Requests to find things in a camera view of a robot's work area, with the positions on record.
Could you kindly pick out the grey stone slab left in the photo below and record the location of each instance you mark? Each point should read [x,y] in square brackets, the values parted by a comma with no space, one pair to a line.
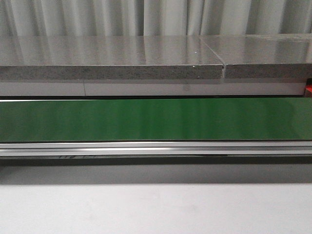
[107,58]

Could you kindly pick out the grey stone slab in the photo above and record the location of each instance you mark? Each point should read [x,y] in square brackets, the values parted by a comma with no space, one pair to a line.
[284,57]
[107,58]

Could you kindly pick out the grey stone slab right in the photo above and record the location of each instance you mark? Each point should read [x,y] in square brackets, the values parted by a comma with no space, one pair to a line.
[284,57]

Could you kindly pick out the green conveyor belt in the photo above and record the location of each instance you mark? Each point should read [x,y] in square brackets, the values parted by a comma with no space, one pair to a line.
[256,118]

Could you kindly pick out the white base panel under slab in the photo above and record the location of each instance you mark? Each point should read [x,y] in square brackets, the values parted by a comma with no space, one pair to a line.
[88,88]

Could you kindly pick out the red plastic tray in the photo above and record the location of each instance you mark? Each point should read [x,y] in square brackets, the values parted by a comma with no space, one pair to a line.
[308,91]

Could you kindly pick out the white curtain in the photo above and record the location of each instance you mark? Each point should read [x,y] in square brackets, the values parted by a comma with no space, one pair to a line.
[154,17]

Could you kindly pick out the aluminium conveyor frame rail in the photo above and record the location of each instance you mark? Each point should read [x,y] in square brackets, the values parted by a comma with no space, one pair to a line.
[158,152]

